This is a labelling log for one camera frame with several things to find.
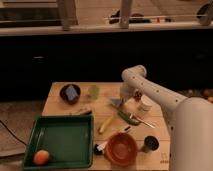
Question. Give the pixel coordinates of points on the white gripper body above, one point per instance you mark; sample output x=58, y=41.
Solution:
x=126, y=94

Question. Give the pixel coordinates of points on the light blue towel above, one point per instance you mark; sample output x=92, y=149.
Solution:
x=116, y=102

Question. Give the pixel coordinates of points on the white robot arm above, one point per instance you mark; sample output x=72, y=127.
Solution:
x=191, y=137

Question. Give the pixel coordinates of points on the green plastic tray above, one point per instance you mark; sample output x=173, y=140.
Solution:
x=68, y=139

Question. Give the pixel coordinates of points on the green cucumber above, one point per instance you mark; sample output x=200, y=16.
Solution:
x=126, y=117

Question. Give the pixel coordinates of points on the metal fork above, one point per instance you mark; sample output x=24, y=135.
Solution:
x=142, y=121

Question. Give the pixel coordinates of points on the white paper cup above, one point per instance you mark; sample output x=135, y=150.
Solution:
x=145, y=103

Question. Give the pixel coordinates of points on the yellow banana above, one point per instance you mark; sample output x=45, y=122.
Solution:
x=105, y=124

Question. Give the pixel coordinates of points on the translucent green cup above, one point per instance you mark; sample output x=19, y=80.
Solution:
x=93, y=92

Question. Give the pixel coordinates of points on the small brown wooden block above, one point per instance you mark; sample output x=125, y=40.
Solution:
x=84, y=111

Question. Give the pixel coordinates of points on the dark metal cup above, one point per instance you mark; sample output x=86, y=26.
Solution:
x=151, y=143

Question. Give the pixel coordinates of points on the orange bowl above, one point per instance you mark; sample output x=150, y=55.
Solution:
x=121, y=149

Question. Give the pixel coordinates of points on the blue sponge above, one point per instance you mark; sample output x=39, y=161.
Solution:
x=71, y=93

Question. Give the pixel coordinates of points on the small black white object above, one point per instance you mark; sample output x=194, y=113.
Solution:
x=99, y=148

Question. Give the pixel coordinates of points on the orange peach fruit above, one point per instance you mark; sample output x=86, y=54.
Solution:
x=41, y=157

